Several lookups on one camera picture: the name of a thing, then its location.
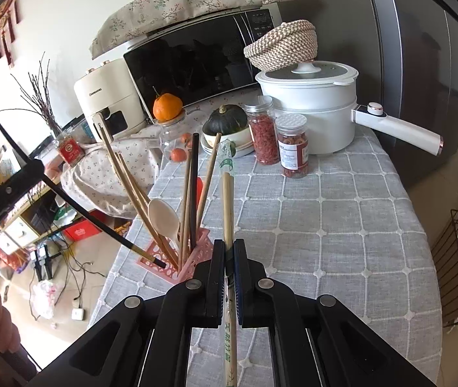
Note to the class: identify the small red fruit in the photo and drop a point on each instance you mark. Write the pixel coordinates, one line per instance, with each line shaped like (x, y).
(178, 154)
(186, 138)

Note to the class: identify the cream air fryer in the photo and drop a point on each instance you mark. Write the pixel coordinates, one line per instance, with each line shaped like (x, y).
(103, 92)

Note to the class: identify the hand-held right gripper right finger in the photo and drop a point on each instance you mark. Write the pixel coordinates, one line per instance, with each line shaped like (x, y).
(240, 258)

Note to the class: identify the clear glass jar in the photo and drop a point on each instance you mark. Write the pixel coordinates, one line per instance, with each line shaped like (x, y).
(172, 137)

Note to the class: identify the white drawer cabinet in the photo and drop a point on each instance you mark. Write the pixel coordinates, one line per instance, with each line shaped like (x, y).
(21, 234)

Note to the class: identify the red tin can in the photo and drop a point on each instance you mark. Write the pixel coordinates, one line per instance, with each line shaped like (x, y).
(70, 151)

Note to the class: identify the black chopstick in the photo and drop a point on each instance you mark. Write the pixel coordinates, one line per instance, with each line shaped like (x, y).
(193, 177)
(91, 217)

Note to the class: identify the white plastic bag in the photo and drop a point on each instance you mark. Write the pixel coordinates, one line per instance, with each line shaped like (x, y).
(47, 298)

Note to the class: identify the red wall ornament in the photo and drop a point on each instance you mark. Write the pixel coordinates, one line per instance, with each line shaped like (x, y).
(5, 24)

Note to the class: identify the white plastic spoon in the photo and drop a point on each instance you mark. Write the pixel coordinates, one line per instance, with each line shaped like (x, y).
(163, 214)

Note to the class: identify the paper-wrapped wooden chopsticks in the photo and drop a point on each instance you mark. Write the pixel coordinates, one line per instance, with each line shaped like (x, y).
(228, 209)

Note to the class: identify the pink perforated utensil holder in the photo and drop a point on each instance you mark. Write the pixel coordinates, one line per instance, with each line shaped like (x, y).
(199, 254)

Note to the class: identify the black microwave oven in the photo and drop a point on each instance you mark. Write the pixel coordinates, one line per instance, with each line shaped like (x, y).
(196, 64)

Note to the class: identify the white electric pot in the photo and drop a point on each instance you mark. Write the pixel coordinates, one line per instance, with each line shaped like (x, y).
(309, 105)

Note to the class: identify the grey checked tablecloth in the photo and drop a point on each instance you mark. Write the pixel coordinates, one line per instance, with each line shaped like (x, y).
(325, 225)

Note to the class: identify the woven basket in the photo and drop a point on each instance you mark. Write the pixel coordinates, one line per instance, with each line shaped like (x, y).
(285, 46)

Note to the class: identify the white power adapter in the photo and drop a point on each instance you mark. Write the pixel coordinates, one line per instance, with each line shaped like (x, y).
(77, 314)

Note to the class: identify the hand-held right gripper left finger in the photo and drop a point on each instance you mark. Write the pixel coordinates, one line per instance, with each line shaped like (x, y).
(217, 258)

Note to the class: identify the red plastic spoon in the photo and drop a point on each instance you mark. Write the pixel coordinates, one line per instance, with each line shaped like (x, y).
(199, 197)

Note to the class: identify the white-labelled jar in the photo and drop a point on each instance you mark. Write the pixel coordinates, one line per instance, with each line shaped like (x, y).
(293, 149)

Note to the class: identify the dark green squash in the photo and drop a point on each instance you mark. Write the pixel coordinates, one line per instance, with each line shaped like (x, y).
(225, 120)

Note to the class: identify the dark grey refrigerator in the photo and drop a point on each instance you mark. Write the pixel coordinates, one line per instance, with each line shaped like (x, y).
(406, 48)

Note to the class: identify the floral microwave cover cloth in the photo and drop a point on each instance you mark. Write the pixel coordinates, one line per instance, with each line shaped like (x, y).
(184, 0)

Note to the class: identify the white bowl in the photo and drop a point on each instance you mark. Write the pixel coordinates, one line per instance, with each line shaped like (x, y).
(243, 145)

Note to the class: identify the red box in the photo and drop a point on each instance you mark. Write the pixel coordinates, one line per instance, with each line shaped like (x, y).
(81, 230)

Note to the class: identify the orange fruit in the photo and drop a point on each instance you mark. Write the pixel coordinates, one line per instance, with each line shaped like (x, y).
(167, 107)

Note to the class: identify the jar of red berries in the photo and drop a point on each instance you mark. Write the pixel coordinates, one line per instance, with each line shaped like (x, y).
(264, 137)

